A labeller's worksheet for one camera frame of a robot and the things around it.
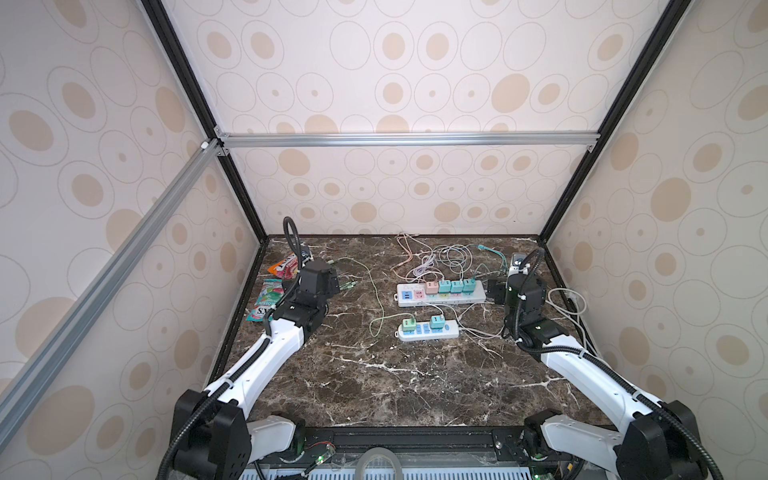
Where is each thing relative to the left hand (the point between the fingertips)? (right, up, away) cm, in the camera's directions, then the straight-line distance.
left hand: (319, 270), depth 82 cm
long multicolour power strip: (+28, -9, +18) cm, 34 cm away
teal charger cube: (+34, -16, +8) cm, 38 cm away
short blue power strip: (+30, -19, +9) cm, 37 cm away
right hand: (+55, -1, 0) cm, 55 cm away
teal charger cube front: (+37, -6, +15) cm, 41 cm away
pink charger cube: (+33, -6, +15) cm, 37 cm away
